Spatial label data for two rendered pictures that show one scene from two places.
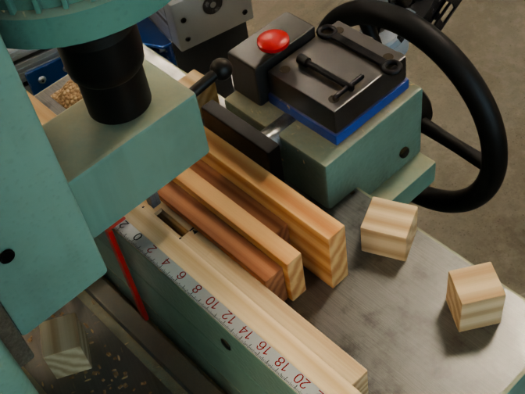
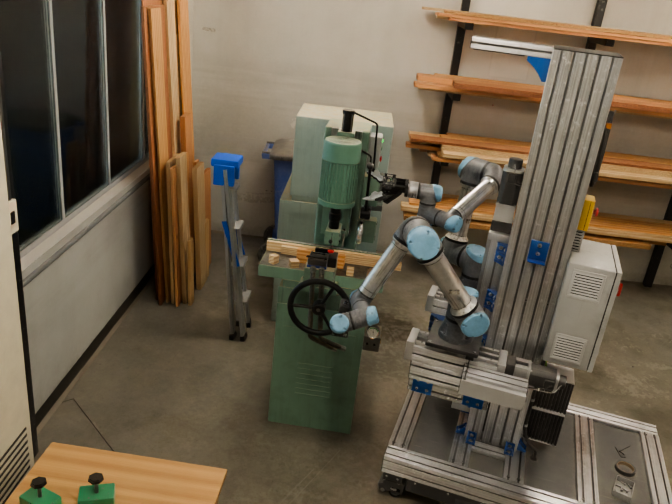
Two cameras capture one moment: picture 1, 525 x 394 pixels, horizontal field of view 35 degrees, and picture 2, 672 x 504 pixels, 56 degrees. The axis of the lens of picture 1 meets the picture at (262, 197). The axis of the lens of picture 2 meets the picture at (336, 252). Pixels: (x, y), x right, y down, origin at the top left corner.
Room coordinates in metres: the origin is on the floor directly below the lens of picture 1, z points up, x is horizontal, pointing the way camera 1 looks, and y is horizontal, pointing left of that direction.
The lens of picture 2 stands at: (2.33, -2.14, 2.17)
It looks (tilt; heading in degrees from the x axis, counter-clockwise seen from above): 23 degrees down; 129
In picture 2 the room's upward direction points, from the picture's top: 7 degrees clockwise
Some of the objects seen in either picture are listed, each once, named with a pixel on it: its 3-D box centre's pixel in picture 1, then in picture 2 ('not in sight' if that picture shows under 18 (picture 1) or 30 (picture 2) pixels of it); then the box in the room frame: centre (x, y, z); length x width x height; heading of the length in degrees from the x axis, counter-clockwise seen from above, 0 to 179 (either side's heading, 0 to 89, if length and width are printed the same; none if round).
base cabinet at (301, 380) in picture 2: not in sight; (321, 342); (0.42, 0.19, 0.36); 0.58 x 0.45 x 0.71; 125
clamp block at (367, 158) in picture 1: (324, 126); (320, 272); (0.58, -0.07, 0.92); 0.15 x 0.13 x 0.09; 35
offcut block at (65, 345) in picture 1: (66, 345); not in sight; (0.44, 0.22, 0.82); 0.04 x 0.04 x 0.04; 8
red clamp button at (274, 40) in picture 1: (273, 41); not in sight; (0.60, -0.04, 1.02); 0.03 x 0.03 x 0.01
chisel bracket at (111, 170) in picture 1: (113, 155); (333, 235); (0.48, 0.11, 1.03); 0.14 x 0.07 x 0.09; 125
